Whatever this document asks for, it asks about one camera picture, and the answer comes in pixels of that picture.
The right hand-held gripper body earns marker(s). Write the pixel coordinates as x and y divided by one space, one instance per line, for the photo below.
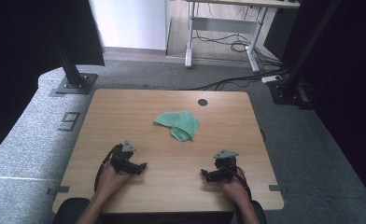
226 165

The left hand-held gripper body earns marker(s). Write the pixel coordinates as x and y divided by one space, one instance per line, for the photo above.
122 158

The green cloth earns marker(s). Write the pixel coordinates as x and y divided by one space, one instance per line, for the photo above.
181 124

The person's right hand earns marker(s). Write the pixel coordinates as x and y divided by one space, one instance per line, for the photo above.
234 188

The person's left hand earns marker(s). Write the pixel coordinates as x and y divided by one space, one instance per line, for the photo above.
111 180

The grey tape strip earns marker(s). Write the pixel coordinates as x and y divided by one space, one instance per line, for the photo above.
276 188
59 189

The round dark table grommet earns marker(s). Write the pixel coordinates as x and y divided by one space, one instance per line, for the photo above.
202 102

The white power strip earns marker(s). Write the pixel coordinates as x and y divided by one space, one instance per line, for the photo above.
272 79

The black metal stand with dark base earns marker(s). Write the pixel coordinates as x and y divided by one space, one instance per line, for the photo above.
296 77

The white panel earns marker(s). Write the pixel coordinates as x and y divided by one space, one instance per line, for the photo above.
131 23

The black curtain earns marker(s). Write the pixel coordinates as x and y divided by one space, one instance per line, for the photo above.
22 62
352 93

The dark box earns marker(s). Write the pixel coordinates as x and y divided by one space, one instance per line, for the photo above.
279 34

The black metal stand with base plate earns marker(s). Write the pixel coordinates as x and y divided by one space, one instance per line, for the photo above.
73 77

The white desk frame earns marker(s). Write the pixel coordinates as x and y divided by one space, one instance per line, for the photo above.
224 25

